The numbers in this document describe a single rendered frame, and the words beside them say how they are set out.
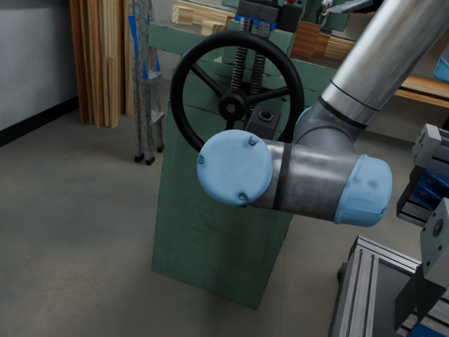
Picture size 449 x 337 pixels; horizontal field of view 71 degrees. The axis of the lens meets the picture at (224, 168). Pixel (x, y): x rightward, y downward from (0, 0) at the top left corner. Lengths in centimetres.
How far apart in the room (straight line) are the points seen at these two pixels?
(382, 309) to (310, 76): 81
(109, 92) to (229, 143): 200
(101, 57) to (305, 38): 159
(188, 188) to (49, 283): 62
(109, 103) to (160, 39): 147
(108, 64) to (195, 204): 143
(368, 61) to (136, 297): 109
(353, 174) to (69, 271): 119
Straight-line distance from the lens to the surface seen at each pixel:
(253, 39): 64
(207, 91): 88
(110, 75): 224
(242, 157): 30
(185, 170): 100
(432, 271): 62
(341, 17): 113
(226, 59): 75
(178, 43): 89
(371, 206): 34
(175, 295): 129
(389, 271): 142
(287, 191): 32
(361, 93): 42
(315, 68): 82
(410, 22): 42
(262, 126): 52
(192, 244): 117
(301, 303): 141
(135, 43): 177
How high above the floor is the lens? 103
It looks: 30 degrees down
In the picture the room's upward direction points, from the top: 13 degrees clockwise
